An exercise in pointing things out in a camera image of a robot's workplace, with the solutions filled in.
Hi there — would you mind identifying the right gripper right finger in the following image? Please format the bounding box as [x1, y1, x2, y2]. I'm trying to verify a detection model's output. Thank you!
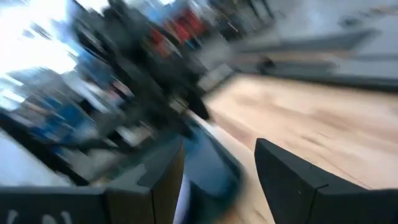
[254, 138, 398, 224]

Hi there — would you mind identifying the black plastic serving tray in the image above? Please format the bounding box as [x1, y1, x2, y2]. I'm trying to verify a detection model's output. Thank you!
[182, 116, 245, 224]

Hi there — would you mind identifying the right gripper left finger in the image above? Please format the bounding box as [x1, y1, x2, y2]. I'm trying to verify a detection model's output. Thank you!
[104, 139, 185, 224]

